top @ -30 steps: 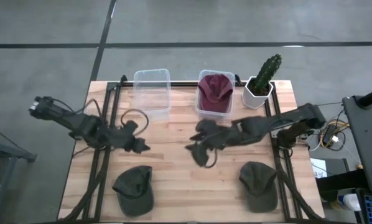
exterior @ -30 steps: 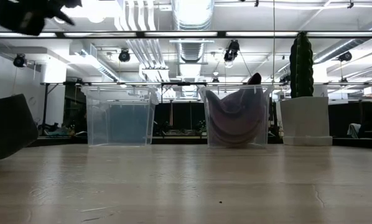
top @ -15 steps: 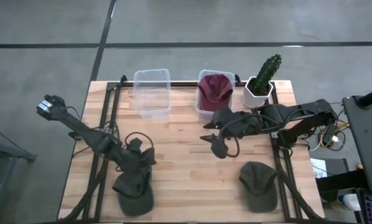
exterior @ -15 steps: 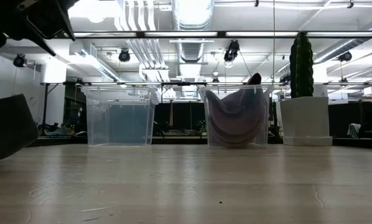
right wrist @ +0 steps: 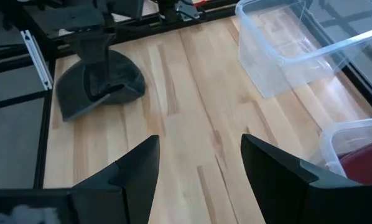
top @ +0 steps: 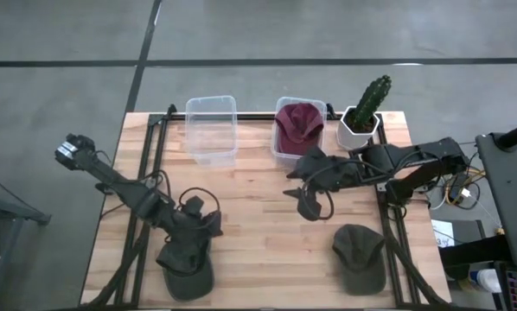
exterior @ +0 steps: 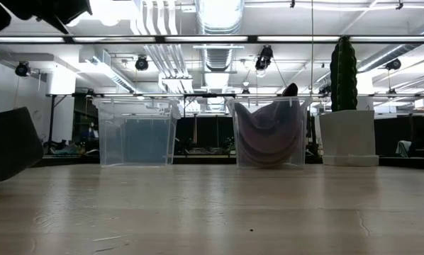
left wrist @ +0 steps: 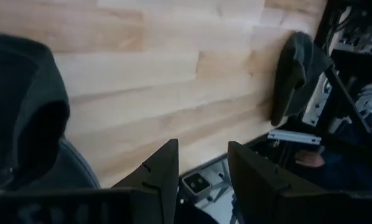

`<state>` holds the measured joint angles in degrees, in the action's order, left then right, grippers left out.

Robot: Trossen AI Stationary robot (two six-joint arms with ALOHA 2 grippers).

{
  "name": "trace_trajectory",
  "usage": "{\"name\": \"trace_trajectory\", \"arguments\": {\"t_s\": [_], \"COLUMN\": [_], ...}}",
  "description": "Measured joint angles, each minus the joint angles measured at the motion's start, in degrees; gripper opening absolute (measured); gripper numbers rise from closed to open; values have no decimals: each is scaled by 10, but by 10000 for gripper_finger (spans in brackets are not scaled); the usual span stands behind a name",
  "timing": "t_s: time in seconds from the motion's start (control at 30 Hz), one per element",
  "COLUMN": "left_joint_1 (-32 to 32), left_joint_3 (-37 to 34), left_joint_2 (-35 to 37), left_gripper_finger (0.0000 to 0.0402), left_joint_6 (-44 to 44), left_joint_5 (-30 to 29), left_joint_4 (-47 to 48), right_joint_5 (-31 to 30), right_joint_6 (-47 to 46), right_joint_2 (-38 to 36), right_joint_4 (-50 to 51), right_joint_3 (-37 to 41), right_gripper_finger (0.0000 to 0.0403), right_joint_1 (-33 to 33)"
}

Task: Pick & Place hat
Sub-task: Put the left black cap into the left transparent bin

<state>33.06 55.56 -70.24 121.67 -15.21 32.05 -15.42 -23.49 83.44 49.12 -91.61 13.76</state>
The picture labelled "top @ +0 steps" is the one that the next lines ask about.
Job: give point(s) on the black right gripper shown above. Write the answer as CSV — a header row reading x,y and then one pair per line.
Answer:
x,y
332,170

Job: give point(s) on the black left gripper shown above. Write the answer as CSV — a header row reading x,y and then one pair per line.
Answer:
x,y
193,233

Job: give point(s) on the dark green baseball cap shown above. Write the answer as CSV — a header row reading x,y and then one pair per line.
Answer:
x,y
360,263
189,285

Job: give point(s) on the dark red baseball cap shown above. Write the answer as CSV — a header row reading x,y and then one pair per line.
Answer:
x,y
299,129

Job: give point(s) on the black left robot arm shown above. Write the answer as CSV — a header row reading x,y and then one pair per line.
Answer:
x,y
124,190

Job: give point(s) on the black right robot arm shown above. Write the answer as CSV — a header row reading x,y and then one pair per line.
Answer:
x,y
414,160

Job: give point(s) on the clear plastic bin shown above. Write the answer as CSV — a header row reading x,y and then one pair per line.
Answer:
x,y
211,129
279,153

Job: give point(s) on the white hexagonal plant pot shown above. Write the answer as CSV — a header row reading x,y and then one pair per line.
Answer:
x,y
349,138

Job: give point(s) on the green cactus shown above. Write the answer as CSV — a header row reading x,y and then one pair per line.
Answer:
x,y
371,101

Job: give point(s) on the white paper sheet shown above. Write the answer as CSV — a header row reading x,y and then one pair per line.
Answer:
x,y
442,233

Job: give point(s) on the black floor stand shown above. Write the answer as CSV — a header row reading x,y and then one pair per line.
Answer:
x,y
3,207

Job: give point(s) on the black monitor panel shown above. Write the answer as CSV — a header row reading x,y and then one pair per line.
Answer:
x,y
509,194

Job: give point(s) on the white plastic bottle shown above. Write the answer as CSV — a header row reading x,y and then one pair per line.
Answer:
x,y
487,280

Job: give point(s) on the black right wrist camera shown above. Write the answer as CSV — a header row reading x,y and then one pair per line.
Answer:
x,y
309,209

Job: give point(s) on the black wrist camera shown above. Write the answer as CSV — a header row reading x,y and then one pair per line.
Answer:
x,y
309,209
193,206

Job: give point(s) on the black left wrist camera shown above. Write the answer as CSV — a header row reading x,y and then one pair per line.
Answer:
x,y
193,206

